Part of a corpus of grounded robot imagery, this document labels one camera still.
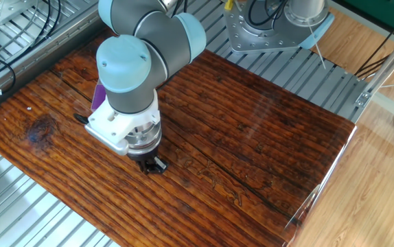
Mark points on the purple pipette tip box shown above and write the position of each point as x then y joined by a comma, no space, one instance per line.
98,97

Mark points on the silver wrist flange coupling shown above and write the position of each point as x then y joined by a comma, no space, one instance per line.
145,137

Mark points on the yellow plug tag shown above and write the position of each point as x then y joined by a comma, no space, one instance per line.
229,5

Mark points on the silver grey UR5 robot arm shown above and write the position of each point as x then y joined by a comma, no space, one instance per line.
142,41

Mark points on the aluminium frame post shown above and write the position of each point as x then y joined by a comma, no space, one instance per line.
385,65

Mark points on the white zip tie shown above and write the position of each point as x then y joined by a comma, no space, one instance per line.
317,44

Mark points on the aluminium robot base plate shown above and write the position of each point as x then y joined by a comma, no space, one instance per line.
241,37

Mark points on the aluminium perforated plate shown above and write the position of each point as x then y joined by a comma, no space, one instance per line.
5,10

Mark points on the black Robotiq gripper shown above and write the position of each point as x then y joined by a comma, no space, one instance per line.
143,156

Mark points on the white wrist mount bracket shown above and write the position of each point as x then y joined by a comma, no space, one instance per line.
121,127

